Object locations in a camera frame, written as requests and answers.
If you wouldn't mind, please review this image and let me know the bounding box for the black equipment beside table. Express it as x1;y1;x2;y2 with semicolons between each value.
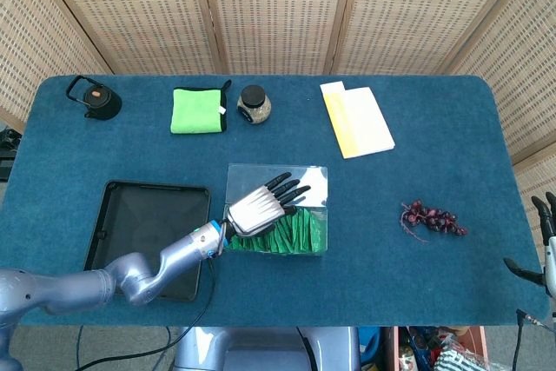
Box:
0;125;22;182

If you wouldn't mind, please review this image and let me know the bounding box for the purple artificial grape bunch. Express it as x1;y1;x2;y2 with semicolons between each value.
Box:
400;199;469;243

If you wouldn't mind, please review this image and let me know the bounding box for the blue plastic bag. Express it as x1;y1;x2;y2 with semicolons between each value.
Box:
358;327;384;367

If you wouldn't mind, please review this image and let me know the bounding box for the black cable with plug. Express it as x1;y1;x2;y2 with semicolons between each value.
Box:
511;308;556;371

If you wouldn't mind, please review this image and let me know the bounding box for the glass jar with black lid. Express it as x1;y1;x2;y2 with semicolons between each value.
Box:
236;84;273;126

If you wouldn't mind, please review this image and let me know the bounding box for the cardboard box with assorted items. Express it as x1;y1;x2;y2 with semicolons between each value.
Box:
381;325;490;371

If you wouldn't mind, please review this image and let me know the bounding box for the black teapot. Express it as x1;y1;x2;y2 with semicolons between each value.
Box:
65;75;123;121

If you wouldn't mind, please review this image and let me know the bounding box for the yellow and white paper envelope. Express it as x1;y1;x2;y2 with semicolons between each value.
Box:
319;80;396;160

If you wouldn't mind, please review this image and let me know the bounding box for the green packets stack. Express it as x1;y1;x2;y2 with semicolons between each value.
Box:
228;207;327;255

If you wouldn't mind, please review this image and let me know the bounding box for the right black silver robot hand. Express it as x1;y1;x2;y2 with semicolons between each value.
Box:
503;191;556;298

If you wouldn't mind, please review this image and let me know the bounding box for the clear box of green items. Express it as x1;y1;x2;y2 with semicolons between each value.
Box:
223;163;330;256

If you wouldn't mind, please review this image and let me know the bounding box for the woven rattan folding screen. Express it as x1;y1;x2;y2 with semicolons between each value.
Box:
0;0;556;215

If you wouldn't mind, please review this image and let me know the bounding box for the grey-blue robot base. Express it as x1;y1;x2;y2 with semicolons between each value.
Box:
173;326;361;371

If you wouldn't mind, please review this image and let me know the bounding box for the blue felt table cover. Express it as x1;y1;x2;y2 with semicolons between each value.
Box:
0;74;551;328

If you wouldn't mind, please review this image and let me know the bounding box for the black square plastic tray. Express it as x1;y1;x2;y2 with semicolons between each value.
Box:
83;179;213;303

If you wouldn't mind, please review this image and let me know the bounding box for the green microfiber cloth black trim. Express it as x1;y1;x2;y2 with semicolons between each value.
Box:
169;79;233;136

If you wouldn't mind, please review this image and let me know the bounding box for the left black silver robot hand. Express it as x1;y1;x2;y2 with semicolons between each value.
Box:
223;172;312;240

